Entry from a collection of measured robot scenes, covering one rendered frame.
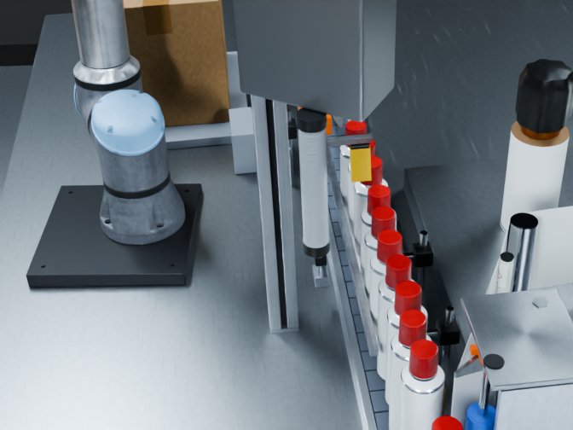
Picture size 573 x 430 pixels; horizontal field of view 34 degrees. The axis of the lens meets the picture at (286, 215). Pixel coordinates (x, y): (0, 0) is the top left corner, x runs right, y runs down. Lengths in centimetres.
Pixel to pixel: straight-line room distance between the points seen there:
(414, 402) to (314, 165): 31
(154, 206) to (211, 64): 38
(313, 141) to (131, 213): 57
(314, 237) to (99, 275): 50
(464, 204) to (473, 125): 34
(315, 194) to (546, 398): 38
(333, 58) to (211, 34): 80
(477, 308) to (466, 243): 51
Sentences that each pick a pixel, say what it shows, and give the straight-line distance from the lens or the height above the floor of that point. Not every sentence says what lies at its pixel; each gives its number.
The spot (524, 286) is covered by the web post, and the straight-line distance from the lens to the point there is 139.
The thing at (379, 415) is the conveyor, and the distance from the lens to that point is 131.
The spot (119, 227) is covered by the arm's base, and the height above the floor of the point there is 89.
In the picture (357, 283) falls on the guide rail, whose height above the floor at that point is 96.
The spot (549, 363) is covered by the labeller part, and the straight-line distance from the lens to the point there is 103.
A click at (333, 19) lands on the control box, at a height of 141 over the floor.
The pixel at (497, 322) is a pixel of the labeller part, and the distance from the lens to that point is 107.
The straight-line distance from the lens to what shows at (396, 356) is 117.
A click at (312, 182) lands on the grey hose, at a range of 117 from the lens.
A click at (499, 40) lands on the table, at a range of 230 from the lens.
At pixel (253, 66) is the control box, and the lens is 115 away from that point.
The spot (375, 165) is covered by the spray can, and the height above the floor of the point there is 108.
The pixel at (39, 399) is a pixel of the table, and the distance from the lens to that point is 147.
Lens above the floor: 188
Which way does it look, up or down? 38 degrees down
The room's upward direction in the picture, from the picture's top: 3 degrees counter-clockwise
